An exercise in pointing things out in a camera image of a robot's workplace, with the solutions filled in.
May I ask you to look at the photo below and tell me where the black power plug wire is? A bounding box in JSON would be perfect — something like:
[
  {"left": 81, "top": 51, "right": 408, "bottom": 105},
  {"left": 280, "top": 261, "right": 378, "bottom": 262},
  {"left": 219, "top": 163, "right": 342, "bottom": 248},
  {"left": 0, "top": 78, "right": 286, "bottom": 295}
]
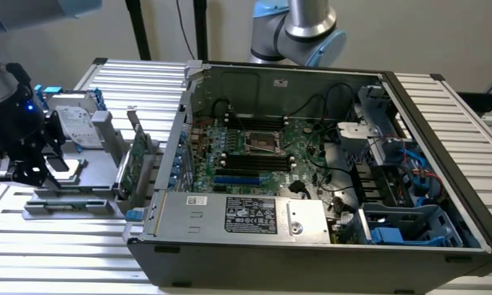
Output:
[{"left": 288, "top": 180, "right": 314, "bottom": 201}]

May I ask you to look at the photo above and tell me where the red wire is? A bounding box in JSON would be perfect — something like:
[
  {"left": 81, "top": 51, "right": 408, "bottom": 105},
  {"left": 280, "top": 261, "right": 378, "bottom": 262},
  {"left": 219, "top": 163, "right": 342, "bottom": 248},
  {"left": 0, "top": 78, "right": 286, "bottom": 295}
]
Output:
[{"left": 416, "top": 170, "right": 442, "bottom": 186}]

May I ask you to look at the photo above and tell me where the CPU socket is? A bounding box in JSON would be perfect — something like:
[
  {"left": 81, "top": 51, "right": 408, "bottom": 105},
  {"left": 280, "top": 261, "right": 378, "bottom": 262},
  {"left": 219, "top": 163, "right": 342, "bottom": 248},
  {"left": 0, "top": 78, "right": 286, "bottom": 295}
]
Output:
[{"left": 239, "top": 130, "right": 287, "bottom": 155}]

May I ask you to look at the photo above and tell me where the silver CPU chip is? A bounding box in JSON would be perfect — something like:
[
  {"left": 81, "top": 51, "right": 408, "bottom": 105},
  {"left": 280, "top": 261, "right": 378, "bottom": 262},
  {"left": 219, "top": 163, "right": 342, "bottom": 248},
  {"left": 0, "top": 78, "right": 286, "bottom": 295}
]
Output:
[{"left": 44, "top": 157, "right": 85, "bottom": 186}]

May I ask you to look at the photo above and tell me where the long black expansion slot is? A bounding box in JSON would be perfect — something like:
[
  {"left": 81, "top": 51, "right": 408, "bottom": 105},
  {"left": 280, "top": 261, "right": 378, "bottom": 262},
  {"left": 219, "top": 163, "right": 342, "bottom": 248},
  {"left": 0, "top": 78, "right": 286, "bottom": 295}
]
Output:
[{"left": 215, "top": 168, "right": 260, "bottom": 178}]

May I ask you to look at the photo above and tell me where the grey power supply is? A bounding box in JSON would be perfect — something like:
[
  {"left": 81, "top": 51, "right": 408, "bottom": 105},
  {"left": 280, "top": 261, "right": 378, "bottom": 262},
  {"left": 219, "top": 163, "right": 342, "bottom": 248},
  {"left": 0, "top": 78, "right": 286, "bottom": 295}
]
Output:
[{"left": 143, "top": 191, "right": 334, "bottom": 245}]

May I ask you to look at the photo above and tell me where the thin black stand pole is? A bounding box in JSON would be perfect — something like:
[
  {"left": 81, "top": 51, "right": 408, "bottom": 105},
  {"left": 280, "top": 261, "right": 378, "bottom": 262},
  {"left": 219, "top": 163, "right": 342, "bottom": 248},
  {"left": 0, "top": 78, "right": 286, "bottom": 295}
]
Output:
[{"left": 194, "top": 0, "right": 211, "bottom": 61}]

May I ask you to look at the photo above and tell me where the green motherboard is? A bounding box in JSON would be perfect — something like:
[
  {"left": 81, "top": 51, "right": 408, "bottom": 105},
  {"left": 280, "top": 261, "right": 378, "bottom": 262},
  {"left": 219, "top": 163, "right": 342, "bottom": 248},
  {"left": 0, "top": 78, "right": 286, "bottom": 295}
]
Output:
[{"left": 187, "top": 116, "right": 338, "bottom": 201}]

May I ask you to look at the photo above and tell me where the grey metal drive cage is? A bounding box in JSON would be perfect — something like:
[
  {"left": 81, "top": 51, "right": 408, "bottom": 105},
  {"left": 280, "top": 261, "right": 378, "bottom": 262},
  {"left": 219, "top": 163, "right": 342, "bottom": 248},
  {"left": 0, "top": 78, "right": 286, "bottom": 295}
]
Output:
[{"left": 335, "top": 85, "right": 416, "bottom": 167}]

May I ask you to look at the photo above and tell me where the grey blue disk bay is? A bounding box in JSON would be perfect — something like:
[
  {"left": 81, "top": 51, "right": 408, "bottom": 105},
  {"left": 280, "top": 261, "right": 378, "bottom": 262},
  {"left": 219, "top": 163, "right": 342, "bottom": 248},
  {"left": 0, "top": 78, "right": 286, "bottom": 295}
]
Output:
[{"left": 351, "top": 202, "right": 466, "bottom": 247}]

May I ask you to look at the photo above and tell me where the short black looped wire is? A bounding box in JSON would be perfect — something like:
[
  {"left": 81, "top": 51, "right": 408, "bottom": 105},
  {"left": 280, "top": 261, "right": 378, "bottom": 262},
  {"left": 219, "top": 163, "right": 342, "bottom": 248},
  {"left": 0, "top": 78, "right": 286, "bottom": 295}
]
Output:
[{"left": 210, "top": 97, "right": 231, "bottom": 118}]

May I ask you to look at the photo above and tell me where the long black looped wire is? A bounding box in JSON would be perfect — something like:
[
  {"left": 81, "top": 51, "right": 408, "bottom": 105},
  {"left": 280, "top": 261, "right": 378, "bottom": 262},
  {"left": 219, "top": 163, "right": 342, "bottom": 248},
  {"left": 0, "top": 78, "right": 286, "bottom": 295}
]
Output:
[{"left": 294, "top": 82, "right": 358, "bottom": 124}]

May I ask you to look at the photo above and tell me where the thin black hanging cable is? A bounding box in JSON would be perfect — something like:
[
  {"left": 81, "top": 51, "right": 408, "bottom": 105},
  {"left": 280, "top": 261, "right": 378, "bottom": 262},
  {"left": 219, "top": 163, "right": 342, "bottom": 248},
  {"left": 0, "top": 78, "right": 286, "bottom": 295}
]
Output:
[{"left": 175, "top": 0, "right": 198, "bottom": 60}]

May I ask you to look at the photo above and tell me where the black wrist cable plug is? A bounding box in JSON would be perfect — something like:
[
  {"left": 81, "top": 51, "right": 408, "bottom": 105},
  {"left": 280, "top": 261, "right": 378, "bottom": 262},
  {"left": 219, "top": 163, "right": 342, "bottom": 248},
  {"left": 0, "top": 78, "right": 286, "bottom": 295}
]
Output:
[{"left": 0, "top": 62, "right": 35, "bottom": 90}]

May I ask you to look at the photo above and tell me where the green graphics card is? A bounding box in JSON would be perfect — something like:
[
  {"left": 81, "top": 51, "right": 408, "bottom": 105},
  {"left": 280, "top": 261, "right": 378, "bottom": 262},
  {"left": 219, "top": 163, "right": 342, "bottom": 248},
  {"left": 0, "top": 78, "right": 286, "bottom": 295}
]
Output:
[{"left": 115, "top": 105, "right": 154, "bottom": 198}]

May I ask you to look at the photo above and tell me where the blue expansion slot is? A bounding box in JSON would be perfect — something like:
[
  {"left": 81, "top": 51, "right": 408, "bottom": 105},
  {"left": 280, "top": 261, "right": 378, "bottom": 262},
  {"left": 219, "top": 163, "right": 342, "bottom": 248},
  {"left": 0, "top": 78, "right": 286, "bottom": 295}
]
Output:
[
  {"left": 212, "top": 180, "right": 262, "bottom": 187},
  {"left": 214, "top": 175, "right": 262, "bottom": 183}
]

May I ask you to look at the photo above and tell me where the silver hard disk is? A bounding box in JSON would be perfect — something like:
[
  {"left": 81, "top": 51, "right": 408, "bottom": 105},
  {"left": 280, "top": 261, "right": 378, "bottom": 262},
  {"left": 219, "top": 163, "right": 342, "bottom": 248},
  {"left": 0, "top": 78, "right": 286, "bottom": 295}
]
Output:
[{"left": 49, "top": 103, "right": 104, "bottom": 150}]

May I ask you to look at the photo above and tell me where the blue disk caddy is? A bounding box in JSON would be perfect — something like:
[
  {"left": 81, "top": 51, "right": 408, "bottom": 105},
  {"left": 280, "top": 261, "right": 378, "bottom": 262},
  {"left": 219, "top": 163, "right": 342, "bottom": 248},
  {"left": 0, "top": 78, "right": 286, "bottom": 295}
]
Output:
[{"left": 33, "top": 85, "right": 108, "bottom": 112}]

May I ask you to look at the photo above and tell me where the green RAM stick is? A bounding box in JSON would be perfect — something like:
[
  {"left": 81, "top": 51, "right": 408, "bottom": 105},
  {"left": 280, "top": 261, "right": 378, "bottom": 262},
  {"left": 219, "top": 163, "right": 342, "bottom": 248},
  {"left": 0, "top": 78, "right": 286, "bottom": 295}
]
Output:
[{"left": 33, "top": 200, "right": 108, "bottom": 210}]

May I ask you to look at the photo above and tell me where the grey parts rack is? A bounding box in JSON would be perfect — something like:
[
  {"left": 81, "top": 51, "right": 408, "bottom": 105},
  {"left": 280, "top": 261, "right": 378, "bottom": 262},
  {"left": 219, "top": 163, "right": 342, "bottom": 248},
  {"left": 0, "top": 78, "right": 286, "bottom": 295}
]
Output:
[{"left": 21, "top": 110, "right": 166, "bottom": 221}]

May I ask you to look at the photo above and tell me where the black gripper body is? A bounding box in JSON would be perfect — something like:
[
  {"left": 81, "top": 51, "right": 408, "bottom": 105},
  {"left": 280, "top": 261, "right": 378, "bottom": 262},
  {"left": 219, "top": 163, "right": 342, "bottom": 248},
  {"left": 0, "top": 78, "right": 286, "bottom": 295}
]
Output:
[{"left": 0, "top": 82, "right": 47, "bottom": 164}]

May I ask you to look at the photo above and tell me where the thick black stand pole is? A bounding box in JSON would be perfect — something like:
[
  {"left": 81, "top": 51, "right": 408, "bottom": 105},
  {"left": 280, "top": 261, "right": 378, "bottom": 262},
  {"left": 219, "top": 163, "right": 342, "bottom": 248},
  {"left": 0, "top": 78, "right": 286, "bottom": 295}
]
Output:
[{"left": 124, "top": 0, "right": 154, "bottom": 61}]

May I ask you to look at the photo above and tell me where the blue data wire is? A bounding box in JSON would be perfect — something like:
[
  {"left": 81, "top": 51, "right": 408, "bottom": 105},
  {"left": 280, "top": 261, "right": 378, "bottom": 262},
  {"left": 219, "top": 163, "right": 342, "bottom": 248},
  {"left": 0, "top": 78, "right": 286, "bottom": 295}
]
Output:
[{"left": 396, "top": 146, "right": 430, "bottom": 198}]

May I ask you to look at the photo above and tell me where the black open PC case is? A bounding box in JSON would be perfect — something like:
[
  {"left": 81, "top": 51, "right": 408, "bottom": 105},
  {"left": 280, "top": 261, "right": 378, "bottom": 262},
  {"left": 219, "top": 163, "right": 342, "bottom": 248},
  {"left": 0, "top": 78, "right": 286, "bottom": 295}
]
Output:
[{"left": 124, "top": 60, "right": 492, "bottom": 288}]

